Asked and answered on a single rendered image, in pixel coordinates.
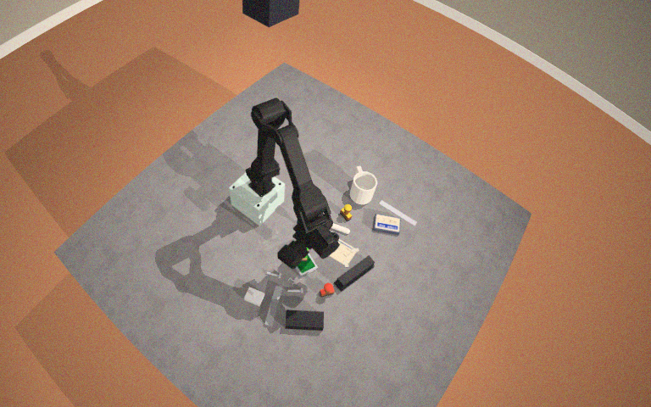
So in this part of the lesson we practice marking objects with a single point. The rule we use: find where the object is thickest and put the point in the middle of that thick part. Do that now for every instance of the cream rounded cylinder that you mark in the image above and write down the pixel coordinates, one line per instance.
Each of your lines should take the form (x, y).
(340, 228)

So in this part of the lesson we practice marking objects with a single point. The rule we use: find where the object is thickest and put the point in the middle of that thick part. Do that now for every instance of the red-handled rubber stamp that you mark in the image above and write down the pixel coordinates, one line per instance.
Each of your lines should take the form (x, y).
(328, 290)

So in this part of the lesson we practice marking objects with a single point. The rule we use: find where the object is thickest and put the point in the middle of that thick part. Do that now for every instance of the cream cup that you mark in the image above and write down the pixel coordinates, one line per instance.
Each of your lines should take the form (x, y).
(363, 187)

